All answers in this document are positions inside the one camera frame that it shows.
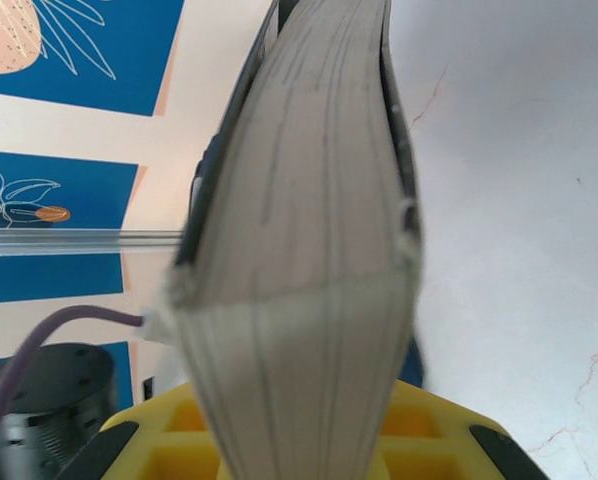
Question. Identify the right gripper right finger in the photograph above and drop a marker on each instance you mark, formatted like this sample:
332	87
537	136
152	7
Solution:
429	440

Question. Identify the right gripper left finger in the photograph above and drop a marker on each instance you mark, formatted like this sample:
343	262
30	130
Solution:
169	440

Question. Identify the thin blue book yellow label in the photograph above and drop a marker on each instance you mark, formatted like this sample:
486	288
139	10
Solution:
304	225

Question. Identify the aluminium frame post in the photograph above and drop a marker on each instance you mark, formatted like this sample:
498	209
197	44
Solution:
79	241

